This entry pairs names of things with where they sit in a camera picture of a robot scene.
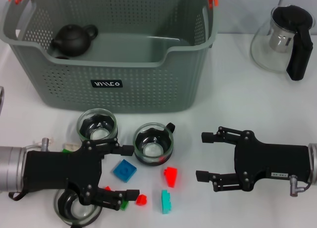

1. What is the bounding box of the teal building brick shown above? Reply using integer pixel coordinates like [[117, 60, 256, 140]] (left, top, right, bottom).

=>
[[161, 189, 173, 215]]

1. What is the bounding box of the blue square building brick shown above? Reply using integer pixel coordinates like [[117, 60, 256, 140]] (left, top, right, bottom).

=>
[[113, 159, 137, 182]]

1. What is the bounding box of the glass teapot with black handle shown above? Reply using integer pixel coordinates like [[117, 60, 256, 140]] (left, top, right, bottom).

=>
[[250, 4, 316, 81]]

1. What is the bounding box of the black clay teapot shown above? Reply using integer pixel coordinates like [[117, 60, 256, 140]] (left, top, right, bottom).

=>
[[51, 24, 99, 57]]

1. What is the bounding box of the right wrist cable connector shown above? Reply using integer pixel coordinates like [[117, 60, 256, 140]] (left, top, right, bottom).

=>
[[289, 174, 311, 197]]

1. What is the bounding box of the red wedge building brick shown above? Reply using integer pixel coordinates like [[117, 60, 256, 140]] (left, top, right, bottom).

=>
[[163, 166, 179, 188]]

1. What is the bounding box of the left wrist cable connector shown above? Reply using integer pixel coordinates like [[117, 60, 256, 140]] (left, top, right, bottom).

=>
[[24, 138, 54, 152]]

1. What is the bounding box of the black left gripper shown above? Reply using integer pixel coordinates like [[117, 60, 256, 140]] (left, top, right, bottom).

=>
[[24, 137, 141, 211]]

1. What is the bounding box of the grey perforated storage basket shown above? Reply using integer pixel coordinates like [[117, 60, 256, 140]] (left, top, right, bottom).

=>
[[0, 0, 220, 114]]

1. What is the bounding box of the wrist cable connector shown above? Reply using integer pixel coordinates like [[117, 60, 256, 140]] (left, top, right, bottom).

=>
[[24, 138, 54, 152], [289, 174, 311, 197]]

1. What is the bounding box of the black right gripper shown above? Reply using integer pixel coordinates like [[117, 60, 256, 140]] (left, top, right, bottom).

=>
[[195, 125, 310, 192]]

